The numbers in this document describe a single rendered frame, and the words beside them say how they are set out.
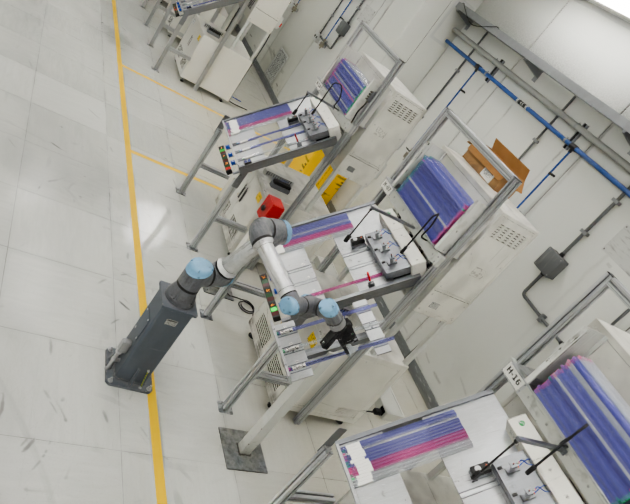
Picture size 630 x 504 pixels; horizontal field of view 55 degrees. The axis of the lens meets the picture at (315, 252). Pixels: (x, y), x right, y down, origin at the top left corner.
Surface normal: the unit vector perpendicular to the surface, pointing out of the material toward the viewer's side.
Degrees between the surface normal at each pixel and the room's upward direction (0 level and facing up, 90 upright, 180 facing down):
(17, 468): 0
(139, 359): 90
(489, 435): 45
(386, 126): 90
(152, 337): 90
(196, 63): 90
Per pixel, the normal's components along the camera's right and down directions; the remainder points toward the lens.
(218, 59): 0.28, 0.62
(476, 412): -0.14, -0.73
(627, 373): -0.77, -0.31
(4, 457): 0.57, -0.72
